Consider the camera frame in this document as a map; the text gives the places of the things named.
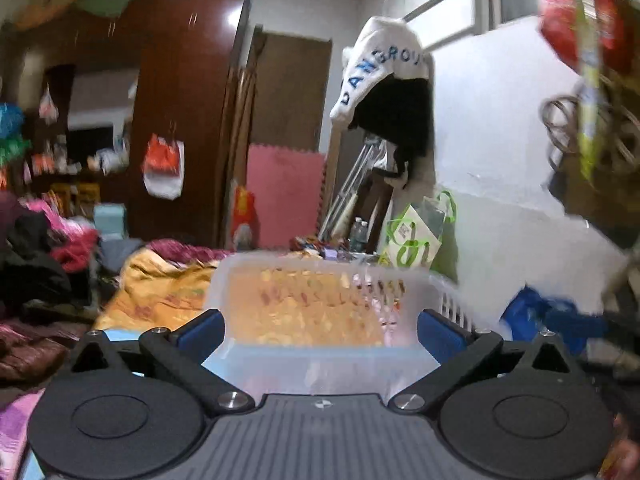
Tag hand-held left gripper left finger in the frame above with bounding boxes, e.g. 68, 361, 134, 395
68, 309, 254, 417

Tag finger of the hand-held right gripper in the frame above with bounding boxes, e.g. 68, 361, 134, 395
545, 310, 640, 361

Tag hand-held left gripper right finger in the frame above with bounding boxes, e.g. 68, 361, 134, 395
387, 309, 572, 413

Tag white plastic basket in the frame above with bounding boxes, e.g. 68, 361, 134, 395
202, 252, 476, 406

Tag yellow patterned blanket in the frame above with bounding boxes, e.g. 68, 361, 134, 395
95, 247, 228, 333

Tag magenta patterned blanket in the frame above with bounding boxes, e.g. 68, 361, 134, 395
147, 239, 231, 263

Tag green and white shopping bag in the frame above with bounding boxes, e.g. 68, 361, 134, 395
378, 190, 458, 281

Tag grey clothing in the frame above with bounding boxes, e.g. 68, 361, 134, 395
100, 237, 146, 271

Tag red and white sack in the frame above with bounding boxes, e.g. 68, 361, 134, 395
232, 187, 258, 251

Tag brown hanging bag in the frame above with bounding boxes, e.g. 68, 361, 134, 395
547, 160, 640, 248

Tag red patterned cloth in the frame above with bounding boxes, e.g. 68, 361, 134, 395
600, 410, 640, 480

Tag teal box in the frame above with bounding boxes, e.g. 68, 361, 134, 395
94, 203, 126, 238

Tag pink clothing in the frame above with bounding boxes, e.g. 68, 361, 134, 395
20, 197, 101, 271

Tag pink foam mat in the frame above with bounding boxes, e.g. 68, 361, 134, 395
246, 144, 326, 250

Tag orange and white plastic bag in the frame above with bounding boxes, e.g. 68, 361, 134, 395
141, 132, 186, 200

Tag maroon quilted blanket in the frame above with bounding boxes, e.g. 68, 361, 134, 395
0, 320, 86, 386

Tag black clothing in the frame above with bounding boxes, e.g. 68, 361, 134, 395
0, 210, 73, 311

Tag yellow packets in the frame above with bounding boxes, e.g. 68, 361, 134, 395
50, 182, 101, 216

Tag pink blanket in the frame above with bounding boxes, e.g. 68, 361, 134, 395
0, 390, 46, 480

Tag black hanging garment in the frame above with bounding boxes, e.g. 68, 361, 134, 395
350, 77, 436, 191

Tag dark wooden wardrobe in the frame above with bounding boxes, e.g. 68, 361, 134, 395
0, 0, 251, 251

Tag green plastic bag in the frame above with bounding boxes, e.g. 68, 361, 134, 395
0, 135, 31, 166

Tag small hanging plastic bag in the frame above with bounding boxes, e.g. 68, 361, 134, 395
40, 85, 61, 123

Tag white hoodie with blue letters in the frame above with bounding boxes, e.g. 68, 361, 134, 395
329, 16, 435, 128

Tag blue plastic bag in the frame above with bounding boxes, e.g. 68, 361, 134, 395
0, 102, 26, 138

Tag red plastic bag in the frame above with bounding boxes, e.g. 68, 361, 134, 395
539, 0, 636, 76

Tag metal folding frame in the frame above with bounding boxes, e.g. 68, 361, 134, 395
317, 135, 388, 243

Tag coiled rope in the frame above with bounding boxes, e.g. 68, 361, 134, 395
540, 92, 640, 176

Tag yellow-green strap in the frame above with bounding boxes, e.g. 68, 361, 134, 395
560, 0, 613, 186

